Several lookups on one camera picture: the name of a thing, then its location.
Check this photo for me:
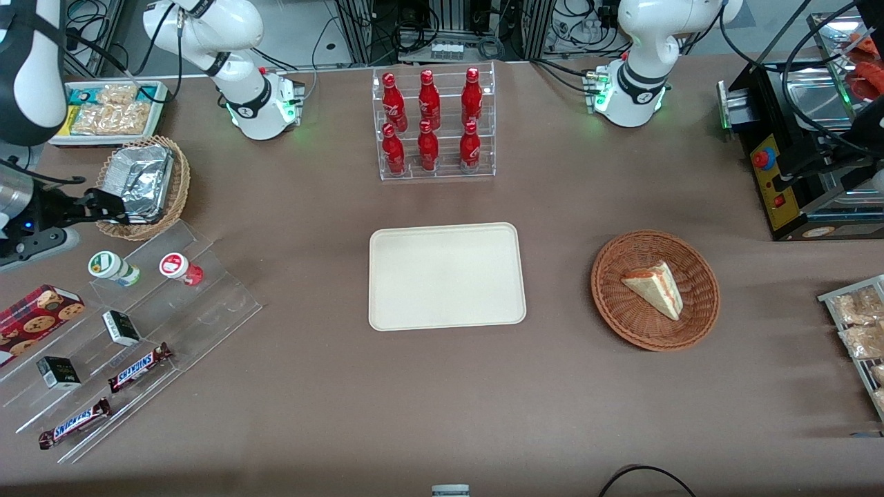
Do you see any silver foil container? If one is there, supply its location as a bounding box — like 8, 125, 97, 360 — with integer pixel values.
102, 144, 175, 225

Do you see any red cola bottle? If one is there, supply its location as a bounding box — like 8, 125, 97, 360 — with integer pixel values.
382, 123, 406, 175
417, 119, 439, 172
461, 67, 483, 126
382, 72, 408, 132
419, 69, 441, 130
459, 121, 481, 172

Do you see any red food pack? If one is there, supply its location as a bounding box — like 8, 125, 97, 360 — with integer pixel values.
848, 31, 884, 101

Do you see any Snickers bar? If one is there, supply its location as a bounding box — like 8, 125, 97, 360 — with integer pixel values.
108, 343, 173, 394
38, 398, 112, 451

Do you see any tray of snack packets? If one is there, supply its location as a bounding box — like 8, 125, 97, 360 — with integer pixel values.
817, 275, 884, 422

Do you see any brown round wicker basket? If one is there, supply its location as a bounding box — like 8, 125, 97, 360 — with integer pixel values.
590, 230, 721, 352

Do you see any clear acrylic stepped display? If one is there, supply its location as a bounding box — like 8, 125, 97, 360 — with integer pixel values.
0, 220, 263, 465

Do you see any red gum bottle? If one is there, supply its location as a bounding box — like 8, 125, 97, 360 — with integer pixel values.
159, 253, 204, 286

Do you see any red tartan cookie box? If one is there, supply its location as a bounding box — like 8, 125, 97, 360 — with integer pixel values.
0, 284, 86, 354

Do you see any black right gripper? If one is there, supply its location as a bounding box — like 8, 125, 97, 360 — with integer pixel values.
31, 187, 133, 233

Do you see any black looped cable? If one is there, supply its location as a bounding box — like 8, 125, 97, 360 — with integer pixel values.
597, 465, 698, 497

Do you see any wrapped triangle sandwich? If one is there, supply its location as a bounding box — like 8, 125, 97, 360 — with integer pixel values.
621, 260, 684, 322

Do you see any green gum bottle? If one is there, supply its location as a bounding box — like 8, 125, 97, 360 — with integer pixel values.
88, 251, 141, 287

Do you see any small black box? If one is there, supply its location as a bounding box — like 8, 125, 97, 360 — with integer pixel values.
36, 356, 82, 391
102, 310, 142, 347

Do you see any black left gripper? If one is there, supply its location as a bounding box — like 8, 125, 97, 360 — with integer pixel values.
773, 140, 876, 195

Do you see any beige plastic tray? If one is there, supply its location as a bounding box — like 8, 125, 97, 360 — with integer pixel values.
369, 222, 527, 332

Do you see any white snack bin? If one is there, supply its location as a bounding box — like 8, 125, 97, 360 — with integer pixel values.
48, 80, 170, 148

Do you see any light woven wicker basket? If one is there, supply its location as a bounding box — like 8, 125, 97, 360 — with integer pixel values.
95, 135, 191, 242

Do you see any black toaster machine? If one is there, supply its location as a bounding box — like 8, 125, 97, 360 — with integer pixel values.
718, 10, 884, 242

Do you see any clear acrylic bottle rack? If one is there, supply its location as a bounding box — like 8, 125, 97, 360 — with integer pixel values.
372, 62, 497, 182

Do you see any clear bag of crackers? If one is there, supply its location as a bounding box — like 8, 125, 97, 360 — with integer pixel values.
97, 84, 139, 106
71, 102, 152, 135

